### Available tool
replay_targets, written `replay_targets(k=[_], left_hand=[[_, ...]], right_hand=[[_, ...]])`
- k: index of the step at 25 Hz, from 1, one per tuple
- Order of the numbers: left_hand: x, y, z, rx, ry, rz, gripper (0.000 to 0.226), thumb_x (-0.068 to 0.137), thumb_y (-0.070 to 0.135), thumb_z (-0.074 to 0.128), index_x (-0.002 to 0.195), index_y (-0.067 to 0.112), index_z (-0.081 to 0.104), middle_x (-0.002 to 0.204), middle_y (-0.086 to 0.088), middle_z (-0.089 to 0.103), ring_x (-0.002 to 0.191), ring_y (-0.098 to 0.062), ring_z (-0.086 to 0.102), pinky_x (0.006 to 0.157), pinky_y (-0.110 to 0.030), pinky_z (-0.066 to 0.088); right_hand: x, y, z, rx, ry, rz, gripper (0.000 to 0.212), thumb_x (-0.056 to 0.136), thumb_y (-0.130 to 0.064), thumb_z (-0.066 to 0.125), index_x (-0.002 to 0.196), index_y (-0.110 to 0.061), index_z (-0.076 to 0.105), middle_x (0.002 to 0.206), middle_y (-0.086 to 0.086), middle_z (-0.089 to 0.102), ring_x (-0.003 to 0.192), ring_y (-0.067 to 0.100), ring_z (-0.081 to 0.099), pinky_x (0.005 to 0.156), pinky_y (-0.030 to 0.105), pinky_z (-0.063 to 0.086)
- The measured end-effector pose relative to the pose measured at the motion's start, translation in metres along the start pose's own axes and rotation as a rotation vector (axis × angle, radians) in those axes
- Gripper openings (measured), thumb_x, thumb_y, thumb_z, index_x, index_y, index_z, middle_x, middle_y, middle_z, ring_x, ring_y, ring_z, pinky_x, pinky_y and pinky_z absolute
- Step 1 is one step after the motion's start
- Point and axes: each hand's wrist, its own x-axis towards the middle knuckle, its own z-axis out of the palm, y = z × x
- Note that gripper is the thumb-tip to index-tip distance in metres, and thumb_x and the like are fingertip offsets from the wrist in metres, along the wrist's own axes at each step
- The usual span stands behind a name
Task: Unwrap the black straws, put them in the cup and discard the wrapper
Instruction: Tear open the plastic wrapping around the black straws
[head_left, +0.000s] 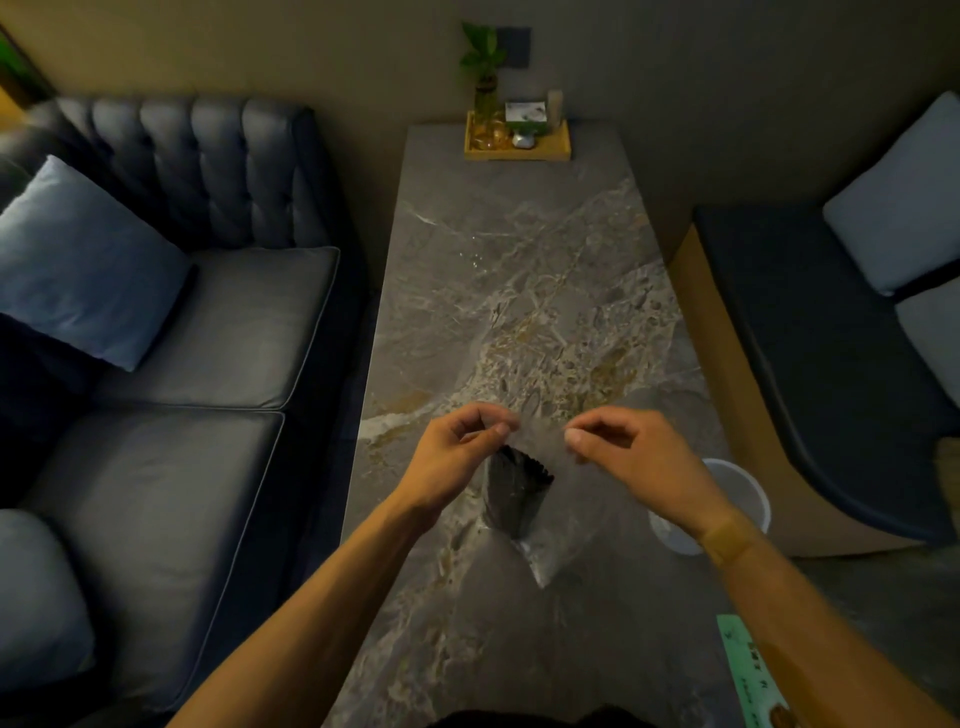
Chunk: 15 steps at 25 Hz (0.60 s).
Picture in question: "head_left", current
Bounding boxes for white round bin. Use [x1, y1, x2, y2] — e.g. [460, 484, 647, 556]
[648, 457, 773, 558]

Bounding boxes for person's left forearm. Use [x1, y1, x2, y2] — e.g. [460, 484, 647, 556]
[166, 495, 430, 728]

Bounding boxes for green plant in glass vase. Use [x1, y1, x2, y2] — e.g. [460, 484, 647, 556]
[458, 21, 512, 152]

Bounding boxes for dark padded wooden bench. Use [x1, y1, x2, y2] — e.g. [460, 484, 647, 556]
[666, 204, 960, 561]

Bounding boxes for dark framed picture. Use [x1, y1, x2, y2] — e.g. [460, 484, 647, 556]
[0, 24, 58, 111]

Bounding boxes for person's right hand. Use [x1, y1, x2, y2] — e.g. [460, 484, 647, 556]
[563, 405, 741, 541]

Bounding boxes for black paper cup liner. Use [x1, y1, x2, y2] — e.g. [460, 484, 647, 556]
[483, 444, 556, 542]

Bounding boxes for person's right forearm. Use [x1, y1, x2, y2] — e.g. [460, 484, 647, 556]
[712, 528, 960, 728]

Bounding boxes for tan wristband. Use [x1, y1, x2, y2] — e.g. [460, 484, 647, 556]
[699, 508, 764, 569]

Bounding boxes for green printed card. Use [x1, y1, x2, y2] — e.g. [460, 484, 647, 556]
[716, 614, 801, 728]

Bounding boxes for small light grey cushion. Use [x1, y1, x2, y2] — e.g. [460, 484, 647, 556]
[894, 276, 960, 408]

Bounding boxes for wooden tray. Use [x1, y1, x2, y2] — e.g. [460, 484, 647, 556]
[463, 111, 573, 163]

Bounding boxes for dark wall socket plate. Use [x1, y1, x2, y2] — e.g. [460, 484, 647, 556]
[495, 26, 533, 71]

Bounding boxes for dark grey tufted leather sofa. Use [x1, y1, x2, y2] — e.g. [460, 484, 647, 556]
[0, 93, 370, 728]

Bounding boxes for grey-blue sofa cushion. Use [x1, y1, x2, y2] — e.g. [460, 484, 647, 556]
[0, 509, 97, 696]

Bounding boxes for person's dark clothing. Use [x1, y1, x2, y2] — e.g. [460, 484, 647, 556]
[426, 705, 655, 728]

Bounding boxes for clear plastic bag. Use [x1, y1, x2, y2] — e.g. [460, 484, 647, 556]
[480, 405, 665, 591]

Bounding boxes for white and green box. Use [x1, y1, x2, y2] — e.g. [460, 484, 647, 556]
[504, 100, 549, 137]

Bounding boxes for person's left hand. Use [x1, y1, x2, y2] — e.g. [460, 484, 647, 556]
[396, 402, 521, 531]

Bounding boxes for blue square cushion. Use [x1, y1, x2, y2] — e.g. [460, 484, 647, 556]
[0, 154, 193, 373]

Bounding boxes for large light grey cushion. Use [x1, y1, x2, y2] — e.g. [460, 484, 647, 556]
[822, 90, 960, 298]

